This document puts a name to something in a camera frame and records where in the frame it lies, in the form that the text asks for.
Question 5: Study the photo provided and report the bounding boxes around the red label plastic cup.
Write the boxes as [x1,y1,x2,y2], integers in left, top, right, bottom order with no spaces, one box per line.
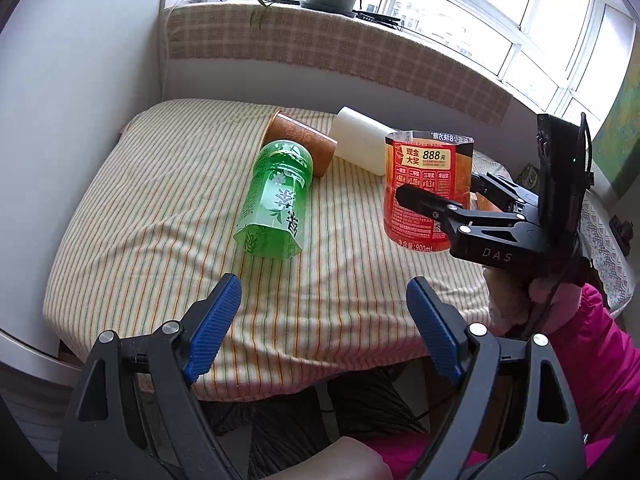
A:
[383,129,475,255]

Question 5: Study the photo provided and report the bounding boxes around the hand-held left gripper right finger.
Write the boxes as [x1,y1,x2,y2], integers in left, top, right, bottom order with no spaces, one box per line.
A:
[404,276,589,480]

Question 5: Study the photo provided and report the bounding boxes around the person's dark striped pants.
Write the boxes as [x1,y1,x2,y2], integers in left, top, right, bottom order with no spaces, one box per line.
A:
[200,366,437,480]

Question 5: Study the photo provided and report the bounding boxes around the person's right forearm pink sleeve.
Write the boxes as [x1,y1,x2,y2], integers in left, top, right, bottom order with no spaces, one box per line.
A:
[542,282,640,466]

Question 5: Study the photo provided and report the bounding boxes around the person's right hand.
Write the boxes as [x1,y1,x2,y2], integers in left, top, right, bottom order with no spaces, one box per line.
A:
[483,264,584,339]

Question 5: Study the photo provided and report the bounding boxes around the white lace cloth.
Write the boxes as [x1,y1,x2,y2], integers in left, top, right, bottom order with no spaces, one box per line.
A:
[579,189,637,319]

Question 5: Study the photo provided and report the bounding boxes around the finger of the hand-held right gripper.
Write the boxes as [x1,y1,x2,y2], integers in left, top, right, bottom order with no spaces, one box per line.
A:
[394,183,545,267]
[469,172,542,217]

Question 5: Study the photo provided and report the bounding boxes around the small dark object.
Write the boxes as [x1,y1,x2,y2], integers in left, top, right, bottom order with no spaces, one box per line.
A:
[612,214,634,247]

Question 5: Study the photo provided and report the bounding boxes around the checked windowsill cloth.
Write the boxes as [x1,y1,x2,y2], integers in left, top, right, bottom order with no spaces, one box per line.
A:
[164,2,514,129]

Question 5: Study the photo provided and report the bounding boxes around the brown paper cup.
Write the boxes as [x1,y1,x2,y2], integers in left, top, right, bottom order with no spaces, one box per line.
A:
[263,110,339,179]

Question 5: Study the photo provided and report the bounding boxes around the green plastic cup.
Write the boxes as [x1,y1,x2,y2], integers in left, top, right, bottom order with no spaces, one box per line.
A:
[233,139,315,261]

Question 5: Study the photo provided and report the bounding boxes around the person's left forearm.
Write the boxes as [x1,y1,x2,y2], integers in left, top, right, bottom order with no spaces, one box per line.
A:
[306,436,394,480]

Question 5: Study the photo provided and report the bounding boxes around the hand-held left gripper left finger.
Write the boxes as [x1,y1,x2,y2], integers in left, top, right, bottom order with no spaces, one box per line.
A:
[57,273,242,480]

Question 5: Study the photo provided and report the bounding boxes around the white cup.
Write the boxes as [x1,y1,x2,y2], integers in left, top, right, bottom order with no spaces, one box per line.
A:
[332,105,396,177]

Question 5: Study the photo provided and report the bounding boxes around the striped table cloth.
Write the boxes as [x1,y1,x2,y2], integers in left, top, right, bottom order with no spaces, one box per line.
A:
[42,98,507,404]

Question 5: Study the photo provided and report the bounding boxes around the white window frame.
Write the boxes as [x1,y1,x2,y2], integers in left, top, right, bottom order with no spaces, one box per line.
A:
[165,0,637,127]

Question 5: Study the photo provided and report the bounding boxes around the person's pink garment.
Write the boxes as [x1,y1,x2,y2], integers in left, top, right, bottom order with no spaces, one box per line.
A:
[364,432,490,480]

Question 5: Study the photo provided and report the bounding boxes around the small printed box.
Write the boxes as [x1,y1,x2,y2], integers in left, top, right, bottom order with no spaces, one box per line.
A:
[515,162,544,191]

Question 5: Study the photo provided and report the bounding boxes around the flat black device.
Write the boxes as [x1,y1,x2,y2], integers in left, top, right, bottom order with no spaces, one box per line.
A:
[352,8,404,29]

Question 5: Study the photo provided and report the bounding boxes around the green yellow painting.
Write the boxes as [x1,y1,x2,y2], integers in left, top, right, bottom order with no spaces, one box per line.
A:
[594,67,640,202]

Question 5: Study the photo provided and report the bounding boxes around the white cable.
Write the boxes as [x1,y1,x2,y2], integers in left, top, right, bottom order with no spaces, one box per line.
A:
[159,0,202,102]

